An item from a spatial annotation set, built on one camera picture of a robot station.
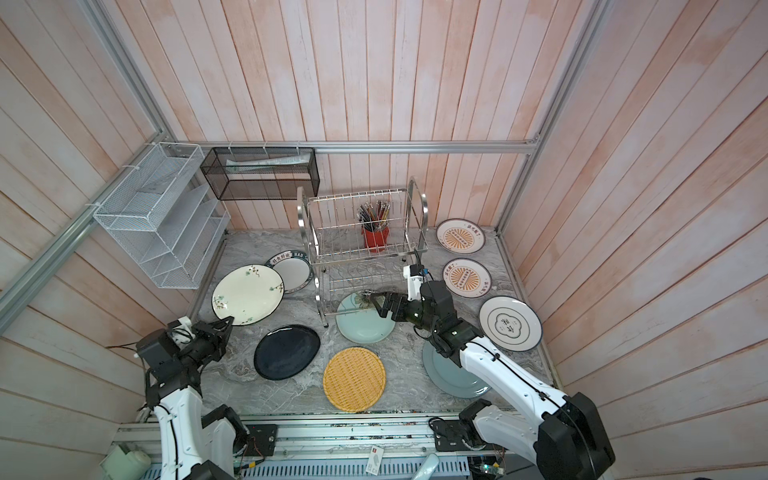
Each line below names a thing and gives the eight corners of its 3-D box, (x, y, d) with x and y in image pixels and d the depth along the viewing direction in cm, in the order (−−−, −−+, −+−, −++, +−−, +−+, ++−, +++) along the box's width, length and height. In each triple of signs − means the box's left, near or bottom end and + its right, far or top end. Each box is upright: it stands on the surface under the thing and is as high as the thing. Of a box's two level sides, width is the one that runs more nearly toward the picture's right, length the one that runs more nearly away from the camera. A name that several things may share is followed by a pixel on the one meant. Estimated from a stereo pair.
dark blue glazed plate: (251, 379, 85) (248, 377, 83) (264, 328, 95) (262, 325, 94) (315, 379, 85) (313, 377, 83) (321, 328, 95) (320, 325, 93)
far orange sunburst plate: (439, 253, 115) (440, 249, 113) (434, 222, 126) (435, 218, 124) (486, 253, 115) (488, 249, 113) (477, 222, 125) (479, 218, 123)
